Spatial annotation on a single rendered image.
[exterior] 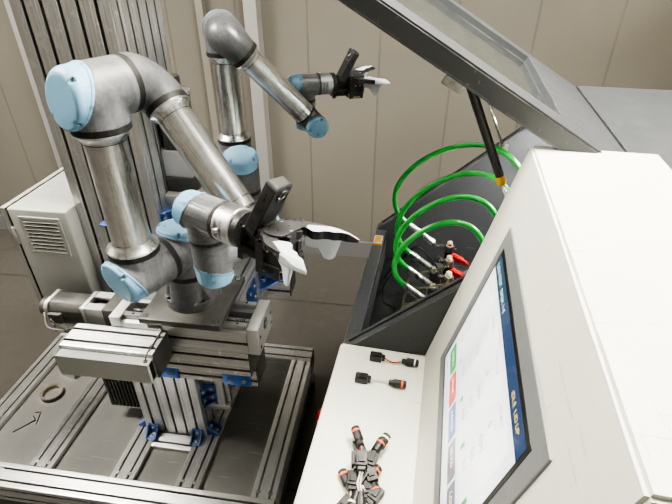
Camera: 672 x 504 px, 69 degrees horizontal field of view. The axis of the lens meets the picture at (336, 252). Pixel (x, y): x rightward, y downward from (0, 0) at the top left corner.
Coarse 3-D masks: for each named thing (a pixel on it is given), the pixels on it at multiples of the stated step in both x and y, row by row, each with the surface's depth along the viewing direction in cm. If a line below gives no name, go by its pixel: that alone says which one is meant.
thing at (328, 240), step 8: (312, 232) 83; (320, 232) 83; (328, 232) 83; (336, 232) 83; (344, 232) 83; (312, 240) 85; (320, 240) 85; (328, 240) 85; (336, 240) 84; (344, 240) 84; (352, 240) 83; (320, 248) 86; (328, 248) 86; (336, 248) 86; (328, 256) 86
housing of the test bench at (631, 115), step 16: (592, 96) 137; (608, 96) 137; (624, 96) 137; (640, 96) 137; (656, 96) 137; (608, 112) 125; (624, 112) 125; (640, 112) 125; (656, 112) 125; (608, 128) 115; (624, 128) 114; (640, 128) 114; (656, 128) 114; (624, 144) 105; (640, 144) 105; (656, 144) 105
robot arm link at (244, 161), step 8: (224, 152) 165; (232, 152) 164; (240, 152) 165; (248, 152) 165; (256, 152) 166; (232, 160) 161; (240, 160) 161; (248, 160) 162; (256, 160) 164; (232, 168) 162; (240, 168) 161; (248, 168) 162; (256, 168) 165; (240, 176) 163; (248, 176) 164; (256, 176) 166; (248, 184) 165; (256, 184) 168
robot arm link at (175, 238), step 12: (156, 228) 121; (168, 228) 121; (180, 228) 121; (168, 240) 119; (180, 240) 119; (180, 252) 119; (180, 264) 120; (192, 264) 123; (180, 276) 125; (192, 276) 126
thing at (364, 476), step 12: (360, 432) 101; (384, 432) 101; (360, 444) 99; (384, 444) 99; (360, 456) 94; (372, 456) 96; (360, 468) 93; (372, 468) 95; (348, 480) 93; (360, 480) 92; (372, 480) 93; (348, 492) 93; (360, 492) 90; (372, 492) 92; (384, 492) 93
